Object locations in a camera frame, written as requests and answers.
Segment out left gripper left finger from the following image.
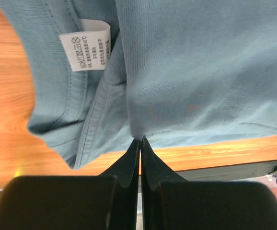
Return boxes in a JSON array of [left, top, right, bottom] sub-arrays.
[[0, 140, 139, 230]]

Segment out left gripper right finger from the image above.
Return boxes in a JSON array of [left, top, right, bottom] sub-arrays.
[[140, 138, 277, 230]]

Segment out grey-blue t shirt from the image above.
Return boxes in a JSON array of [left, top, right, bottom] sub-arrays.
[[0, 0, 277, 169]]

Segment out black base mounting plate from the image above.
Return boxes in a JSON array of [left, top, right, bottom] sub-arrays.
[[177, 161, 277, 181]]

